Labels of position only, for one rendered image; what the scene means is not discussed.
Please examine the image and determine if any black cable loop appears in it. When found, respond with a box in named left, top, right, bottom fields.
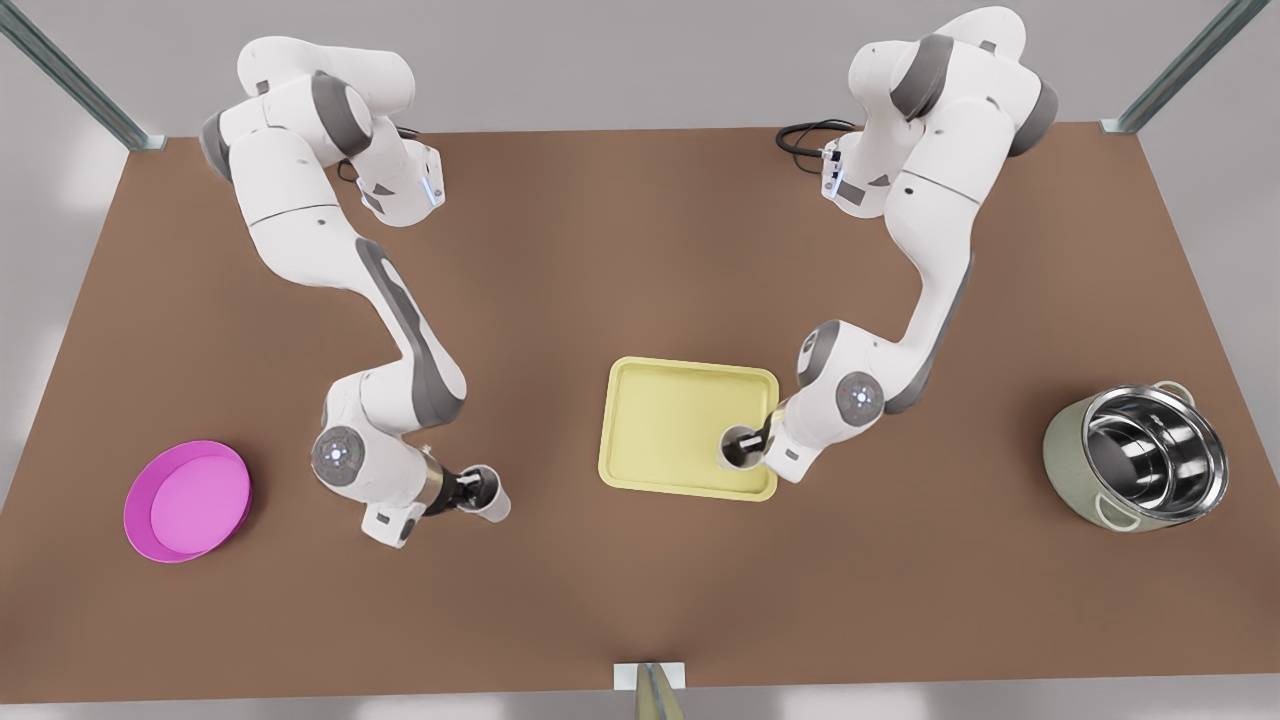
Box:
left=776, top=120, right=859, bottom=162

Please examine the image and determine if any magenta bowl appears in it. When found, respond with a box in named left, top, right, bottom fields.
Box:
left=123, top=440, right=253, bottom=564

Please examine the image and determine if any white cup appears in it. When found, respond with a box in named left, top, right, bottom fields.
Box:
left=717, top=425, right=768, bottom=472
left=456, top=464, right=512, bottom=524

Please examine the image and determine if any silver frame post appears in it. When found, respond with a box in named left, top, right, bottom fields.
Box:
left=1100, top=0, right=1273, bottom=135
left=613, top=661, right=688, bottom=720
left=0, top=0, right=167, bottom=152

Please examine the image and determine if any green steel pot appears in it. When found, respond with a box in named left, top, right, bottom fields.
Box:
left=1042, top=380, right=1230, bottom=533

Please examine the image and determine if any yellow tray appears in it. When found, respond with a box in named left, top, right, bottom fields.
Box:
left=598, top=356, right=780, bottom=503

